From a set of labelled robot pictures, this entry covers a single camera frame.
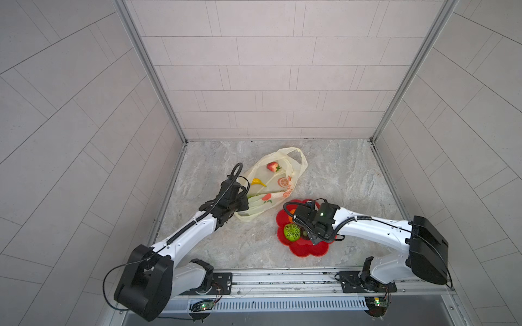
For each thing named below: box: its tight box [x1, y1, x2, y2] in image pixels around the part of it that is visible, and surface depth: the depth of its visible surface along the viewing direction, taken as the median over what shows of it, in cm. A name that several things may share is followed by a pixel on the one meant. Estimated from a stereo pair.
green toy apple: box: [283, 223, 302, 242], surface depth 79 cm
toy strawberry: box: [266, 161, 283, 173], surface depth 102 cm
